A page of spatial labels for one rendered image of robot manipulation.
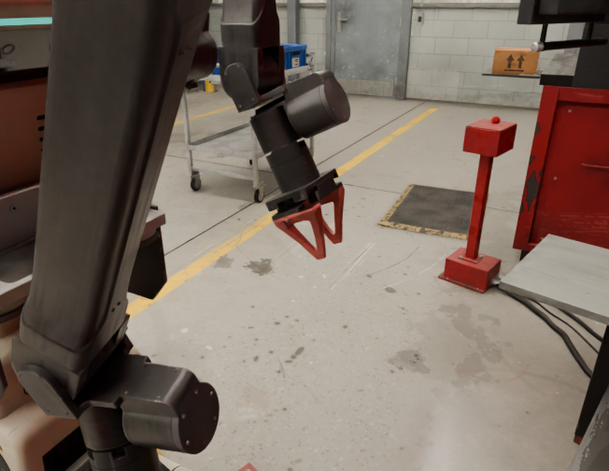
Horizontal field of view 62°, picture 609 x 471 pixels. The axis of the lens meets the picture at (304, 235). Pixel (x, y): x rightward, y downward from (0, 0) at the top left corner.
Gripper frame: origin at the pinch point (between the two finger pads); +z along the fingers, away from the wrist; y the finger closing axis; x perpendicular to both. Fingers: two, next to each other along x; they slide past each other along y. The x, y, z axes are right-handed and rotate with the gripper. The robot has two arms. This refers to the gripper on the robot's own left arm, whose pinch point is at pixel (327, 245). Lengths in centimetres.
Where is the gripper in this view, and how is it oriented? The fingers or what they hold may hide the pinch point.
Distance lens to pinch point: 69.8
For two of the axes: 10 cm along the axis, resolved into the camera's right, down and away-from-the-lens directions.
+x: -7.9, 2.4, 5.6
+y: 4.6, -3.7, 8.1
